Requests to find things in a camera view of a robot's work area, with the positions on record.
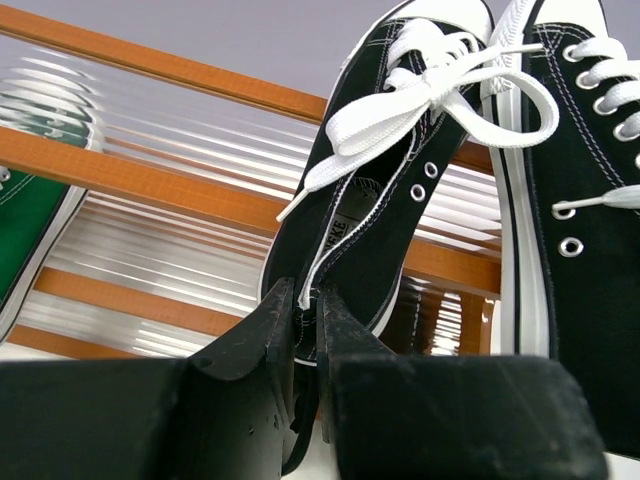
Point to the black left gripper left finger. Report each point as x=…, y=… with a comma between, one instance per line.
x=221, y=413

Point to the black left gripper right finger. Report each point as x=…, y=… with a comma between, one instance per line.
x=388, y=416

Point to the green sneaker white laces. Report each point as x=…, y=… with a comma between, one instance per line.
x=30, y=220

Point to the black sneaker white laces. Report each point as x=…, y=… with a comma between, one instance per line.
x=386, y=139

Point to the orange wooden shoe shelf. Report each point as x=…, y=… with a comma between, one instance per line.
x=182, y=168

